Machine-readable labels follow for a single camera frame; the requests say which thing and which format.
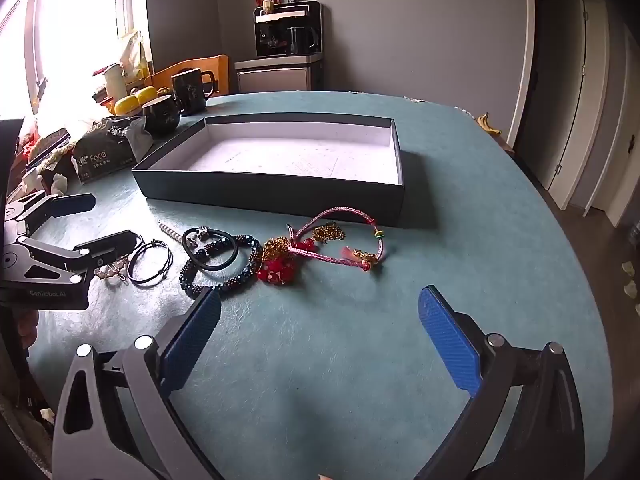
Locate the tall black mug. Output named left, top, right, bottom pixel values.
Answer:
left=171, top=67, right=217, bottom=117

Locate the person's left hand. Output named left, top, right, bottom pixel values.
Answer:
left=17, top=310, right=40, bottom=356

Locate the white door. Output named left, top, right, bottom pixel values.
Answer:
left=515, top=0, right=608, bottom=206

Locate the tea bar water dispenser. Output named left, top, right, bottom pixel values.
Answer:
left=234, top=1, right=325, bottom=95

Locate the bright window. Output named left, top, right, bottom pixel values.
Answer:
left=0, top=0, right=146, bottom=116

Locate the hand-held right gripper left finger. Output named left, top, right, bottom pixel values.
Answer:
left=50, top=287, right=223, bottom=480

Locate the round black mug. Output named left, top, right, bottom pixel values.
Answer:
left=141, top=94, right=183, bottom=136

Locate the thin dark metal bangle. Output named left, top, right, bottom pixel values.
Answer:
left=127, top=246, right=174, bottom=287

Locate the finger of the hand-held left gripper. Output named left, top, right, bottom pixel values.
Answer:
left=0, top=230, right=145, bottom=293
left=2, top=191, right=97, bottom=238

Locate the banana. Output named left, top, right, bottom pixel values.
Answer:
left=475, top=112, right=502, bottom=137

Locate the dark beaded bracelet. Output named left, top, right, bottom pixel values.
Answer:
left=180, top=234, right=264, bottom=301

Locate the white cardboard box tray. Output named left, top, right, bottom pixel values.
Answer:
left=131, top=114, right=407, bottom=228

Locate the paper bag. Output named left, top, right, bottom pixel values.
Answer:
left=119, top=31, right=151, bottom=81

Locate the wooden chair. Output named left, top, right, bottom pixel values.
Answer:
left=150, top=55, right=231, bottom=98

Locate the grey tissue packet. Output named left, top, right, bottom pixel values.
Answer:
left=72, top=116, right=153, bottom=183

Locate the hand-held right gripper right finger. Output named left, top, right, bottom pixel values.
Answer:
left=415, top=285, right=586, bottom=480

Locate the black hair tie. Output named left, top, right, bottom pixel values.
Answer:
left=181, top=226, right=240, bottom=273

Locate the gold chain red bead necklace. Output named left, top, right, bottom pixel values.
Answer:
left=256, top=220, right=348, bottom=288

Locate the pink cord bracelet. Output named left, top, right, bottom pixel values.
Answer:
left=286, top=206, right=387, bottom=274

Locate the crumpled white tissue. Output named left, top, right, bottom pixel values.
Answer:
left=40, top=172, right=68, bottom=196

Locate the black kettle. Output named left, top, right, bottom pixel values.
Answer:
left=286, top=26, right=318, bottom=56

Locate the white thermos bottle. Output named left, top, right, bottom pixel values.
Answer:
left=102, top=63, right=128, bottom=103

